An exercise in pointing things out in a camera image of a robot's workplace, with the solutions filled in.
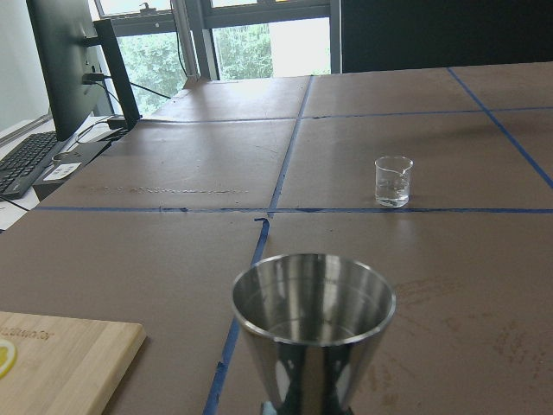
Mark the steel jigger measuring cup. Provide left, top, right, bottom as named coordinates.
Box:
left=232, top=253, right=397, bottom=414

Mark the black keyboard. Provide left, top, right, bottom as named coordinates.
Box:
left=1, top=131, right=65, bottom=200

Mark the clear glass beaker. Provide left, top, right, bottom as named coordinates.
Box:
left=374, top=156, right=414, bottom=208

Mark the black computer monitor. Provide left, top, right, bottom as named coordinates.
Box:
left=26, top=1, right=140, bottom=142

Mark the bamboo cutting board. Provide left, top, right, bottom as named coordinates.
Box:
left=1, top=311, right=146, bottom=414

